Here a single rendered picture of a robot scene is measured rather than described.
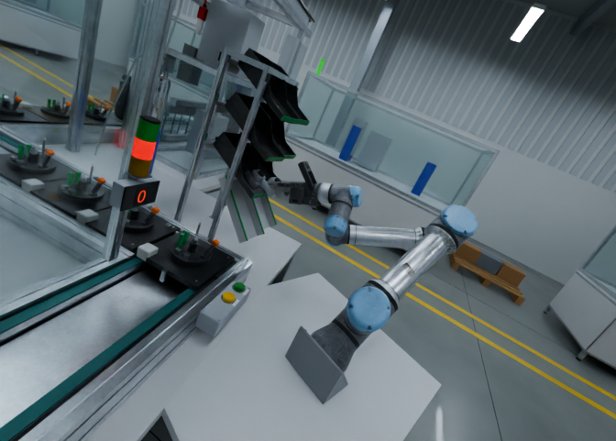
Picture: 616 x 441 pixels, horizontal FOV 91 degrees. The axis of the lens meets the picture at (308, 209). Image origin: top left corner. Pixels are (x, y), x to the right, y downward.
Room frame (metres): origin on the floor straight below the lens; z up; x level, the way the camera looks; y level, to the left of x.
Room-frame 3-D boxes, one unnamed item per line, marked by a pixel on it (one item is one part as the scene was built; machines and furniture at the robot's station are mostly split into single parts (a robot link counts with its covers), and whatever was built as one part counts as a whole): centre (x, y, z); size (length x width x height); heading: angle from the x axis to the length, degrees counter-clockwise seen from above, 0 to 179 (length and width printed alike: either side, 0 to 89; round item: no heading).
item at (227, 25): (2.17, 0.89, 1.50); 0.38 x 0.21 x 0.88; 82
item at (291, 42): (2.70, 0.63, 1.43); 0.30 x 0.09 x 1.13; 172
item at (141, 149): (0.74, 0.46, 1.34); 0.05 x 0.05 x 0.05
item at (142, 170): (0.74, 0.46, 1.29); 0.05 x 0.05 x 0.05
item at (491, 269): (5.28, -3.41, 0.20); 1.20 x 0.80 x 0.41; 74
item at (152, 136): (0.74, 0.46, 1.39); 0.05 x 0.05 x 0.05
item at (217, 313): (0.80, 0.12, 0.93); 0.21 x 0.07 x 0.06; 172
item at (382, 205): (5.43, -0.74, 1.13); 3.06 x 1.36 x 2.25; 74
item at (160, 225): (0.95, 0.57, 1.01); 0.24 x 0.24 x 0.13; 82
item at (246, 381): (0.81, -0.20, 0.84); 0.90 x 0.70 x 0.03; 144
